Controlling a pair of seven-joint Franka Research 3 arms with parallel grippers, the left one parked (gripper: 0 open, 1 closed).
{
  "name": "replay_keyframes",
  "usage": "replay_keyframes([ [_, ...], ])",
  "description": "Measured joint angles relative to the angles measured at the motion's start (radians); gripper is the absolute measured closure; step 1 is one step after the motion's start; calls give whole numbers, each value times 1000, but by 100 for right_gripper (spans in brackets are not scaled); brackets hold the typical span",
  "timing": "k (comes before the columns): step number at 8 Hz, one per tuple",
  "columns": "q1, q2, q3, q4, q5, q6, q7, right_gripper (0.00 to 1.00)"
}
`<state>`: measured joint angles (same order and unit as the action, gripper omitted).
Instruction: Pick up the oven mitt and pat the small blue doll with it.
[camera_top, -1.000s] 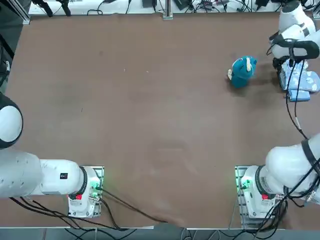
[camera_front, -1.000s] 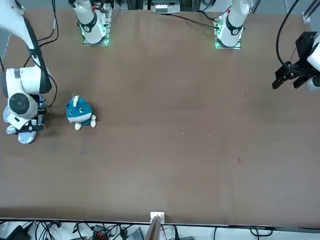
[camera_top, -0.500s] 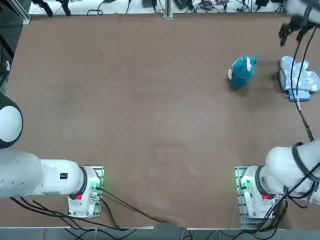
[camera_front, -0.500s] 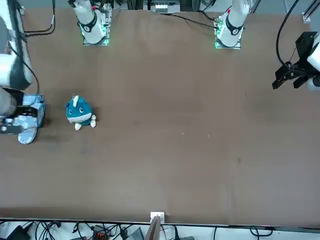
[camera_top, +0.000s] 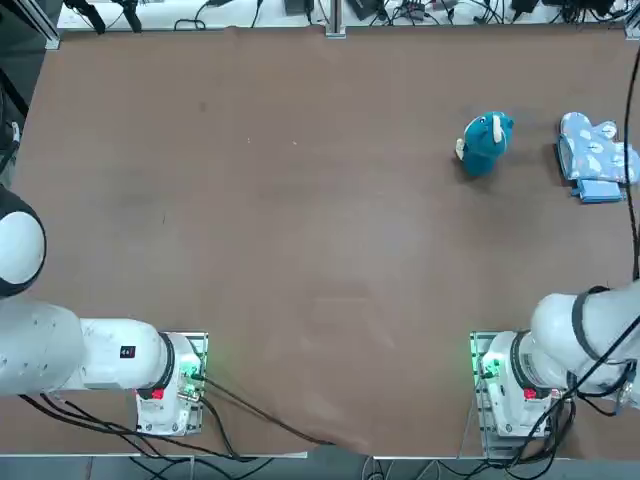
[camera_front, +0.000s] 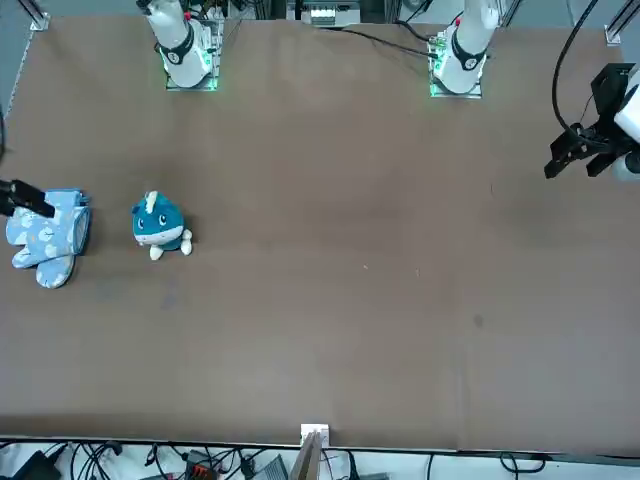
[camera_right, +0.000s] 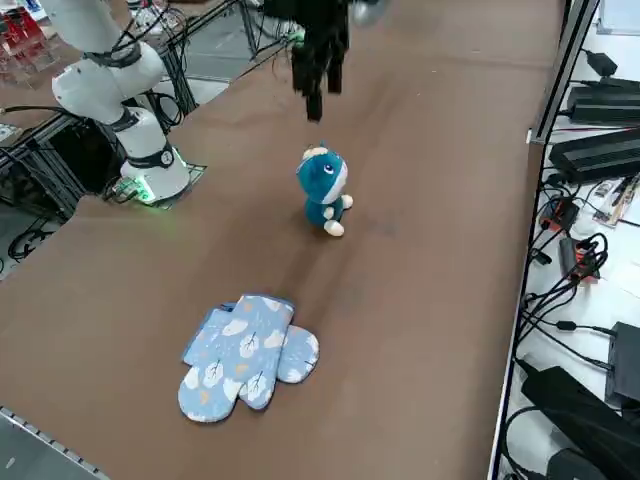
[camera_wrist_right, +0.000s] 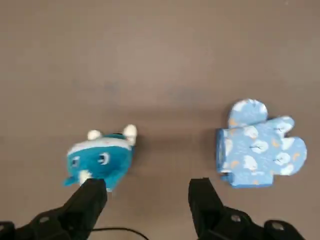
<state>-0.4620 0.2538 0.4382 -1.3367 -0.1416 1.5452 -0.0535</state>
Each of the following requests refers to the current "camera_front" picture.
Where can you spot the grey power strip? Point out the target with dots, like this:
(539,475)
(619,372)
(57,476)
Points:
(330,15)

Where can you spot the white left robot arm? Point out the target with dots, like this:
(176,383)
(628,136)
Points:
(467,50)

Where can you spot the blue patterned oven mitt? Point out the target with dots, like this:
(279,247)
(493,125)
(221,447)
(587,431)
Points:
(55,272)
(40,232)

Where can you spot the red and black electronic box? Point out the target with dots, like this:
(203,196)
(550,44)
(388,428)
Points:
(202,471)

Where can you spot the aluminium frame post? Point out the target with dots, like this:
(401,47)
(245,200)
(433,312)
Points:
(40,15)
(312,450)
(620,25)

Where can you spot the black power adapter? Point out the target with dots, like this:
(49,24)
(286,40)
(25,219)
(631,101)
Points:
(37,467)

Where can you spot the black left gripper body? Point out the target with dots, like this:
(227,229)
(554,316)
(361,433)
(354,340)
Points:
(612,87)

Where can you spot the small blue plush doll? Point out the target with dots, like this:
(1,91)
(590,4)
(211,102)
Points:
(155,222)

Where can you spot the grey power adapter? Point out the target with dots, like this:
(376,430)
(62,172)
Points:
(275,470)

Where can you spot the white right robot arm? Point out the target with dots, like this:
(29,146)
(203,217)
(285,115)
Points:
(180,55)

